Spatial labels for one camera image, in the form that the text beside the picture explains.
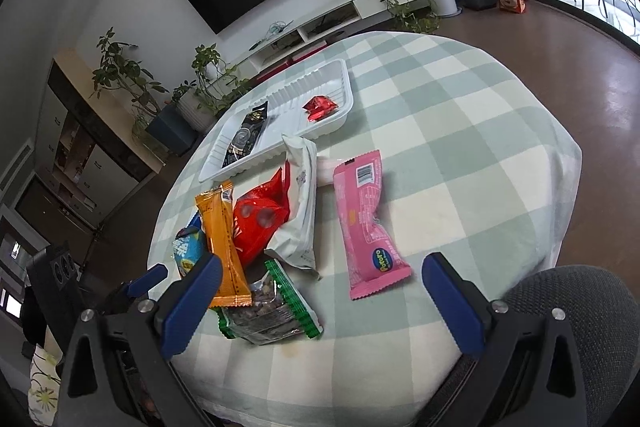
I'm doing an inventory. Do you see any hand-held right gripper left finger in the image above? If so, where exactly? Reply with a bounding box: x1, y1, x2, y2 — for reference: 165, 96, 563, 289
57, 253, 223, 427

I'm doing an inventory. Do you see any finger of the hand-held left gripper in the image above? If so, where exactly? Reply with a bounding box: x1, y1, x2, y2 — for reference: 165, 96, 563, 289
92, 263, 169, 315

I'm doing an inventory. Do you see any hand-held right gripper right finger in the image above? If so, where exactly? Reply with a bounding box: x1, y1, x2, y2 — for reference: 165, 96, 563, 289
421, 252, 608, 427

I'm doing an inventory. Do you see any blue snack packet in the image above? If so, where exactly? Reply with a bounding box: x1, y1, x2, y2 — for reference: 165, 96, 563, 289
172, 212, 208, 278

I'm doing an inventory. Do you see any orange snack packet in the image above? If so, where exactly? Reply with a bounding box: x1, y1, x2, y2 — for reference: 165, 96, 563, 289
194, 181, 252, 309

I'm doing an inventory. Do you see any green-edged nut packet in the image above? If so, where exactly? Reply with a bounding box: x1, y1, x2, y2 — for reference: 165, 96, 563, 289
215, 259, 324, 346

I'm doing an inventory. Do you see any large red snack bag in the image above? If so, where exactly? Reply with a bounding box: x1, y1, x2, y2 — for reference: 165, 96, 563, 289
232, 161, 292, 269

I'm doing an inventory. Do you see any pink snack packet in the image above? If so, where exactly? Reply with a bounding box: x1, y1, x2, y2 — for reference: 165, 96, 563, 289
332, 150, 413, 301

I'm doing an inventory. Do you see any white snack bag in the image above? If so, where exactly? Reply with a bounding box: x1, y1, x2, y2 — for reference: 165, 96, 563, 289
263, 134, 321, 280

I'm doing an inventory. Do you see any black snack packet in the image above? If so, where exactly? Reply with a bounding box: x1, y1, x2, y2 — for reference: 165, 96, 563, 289
221, 103, 271, 168

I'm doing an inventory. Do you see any small red snack packet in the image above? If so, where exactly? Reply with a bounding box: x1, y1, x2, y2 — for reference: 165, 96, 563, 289
302, 96, 340, 124

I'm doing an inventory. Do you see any white plastic tray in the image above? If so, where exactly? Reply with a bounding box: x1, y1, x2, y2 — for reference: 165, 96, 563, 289
198, 58, 355, 184

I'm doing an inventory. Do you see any floral printed cloth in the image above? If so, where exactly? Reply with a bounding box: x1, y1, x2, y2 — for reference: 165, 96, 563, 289
27, 344, 63, 427

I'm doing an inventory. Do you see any grey fabric office chair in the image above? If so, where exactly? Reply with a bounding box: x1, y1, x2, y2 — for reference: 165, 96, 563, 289
500, 264, 640, 427

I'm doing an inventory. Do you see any dark blue square planter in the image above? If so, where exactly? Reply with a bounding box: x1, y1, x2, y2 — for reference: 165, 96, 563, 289
145, 107, 197, 156

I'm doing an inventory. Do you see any green checkered tablecloth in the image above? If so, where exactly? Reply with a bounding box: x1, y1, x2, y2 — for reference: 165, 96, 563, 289
146, 32, 583, 427

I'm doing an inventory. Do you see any white ribbed plant pot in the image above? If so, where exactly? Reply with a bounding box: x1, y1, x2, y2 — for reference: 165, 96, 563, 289
176, 94, 217, 134

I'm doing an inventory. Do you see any large-leaf potted plant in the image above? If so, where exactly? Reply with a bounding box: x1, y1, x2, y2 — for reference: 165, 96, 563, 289
91, 27, 170, 124

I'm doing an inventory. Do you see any green pothos plant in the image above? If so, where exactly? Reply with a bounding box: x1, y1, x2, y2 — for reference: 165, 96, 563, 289
191, 44, 252, 114

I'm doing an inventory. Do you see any white television cabinet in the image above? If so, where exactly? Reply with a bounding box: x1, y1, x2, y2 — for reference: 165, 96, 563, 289
220, 0, 421, 82

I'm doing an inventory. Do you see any wooden wall cabinet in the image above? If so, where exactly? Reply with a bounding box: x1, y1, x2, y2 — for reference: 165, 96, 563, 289
0, 49, 167, 228

